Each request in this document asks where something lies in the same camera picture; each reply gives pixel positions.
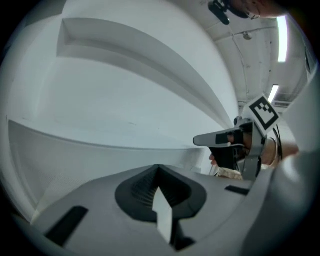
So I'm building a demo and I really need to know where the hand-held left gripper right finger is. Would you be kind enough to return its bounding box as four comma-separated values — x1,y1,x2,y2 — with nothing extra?
157,164,253,252

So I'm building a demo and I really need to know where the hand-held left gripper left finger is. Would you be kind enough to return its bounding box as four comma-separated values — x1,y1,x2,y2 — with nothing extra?
31,164,176,256

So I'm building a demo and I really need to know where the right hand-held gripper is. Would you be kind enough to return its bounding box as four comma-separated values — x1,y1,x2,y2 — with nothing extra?
193,93,281,181

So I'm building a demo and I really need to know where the person's right forearm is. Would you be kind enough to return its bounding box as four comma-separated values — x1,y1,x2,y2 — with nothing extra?
261,138,300,166

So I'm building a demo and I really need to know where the person's right hand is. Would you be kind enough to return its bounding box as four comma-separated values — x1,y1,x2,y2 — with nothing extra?
241,132,253,157

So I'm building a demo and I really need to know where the ceiling tube light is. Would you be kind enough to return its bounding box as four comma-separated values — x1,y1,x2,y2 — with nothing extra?
267,84,280,103
276,15,288,63

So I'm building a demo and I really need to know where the person's head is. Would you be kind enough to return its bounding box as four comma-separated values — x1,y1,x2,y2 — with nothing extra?
231,0,288,20

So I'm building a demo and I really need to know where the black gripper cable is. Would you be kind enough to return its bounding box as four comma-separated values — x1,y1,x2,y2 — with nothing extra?
273,124,285,161

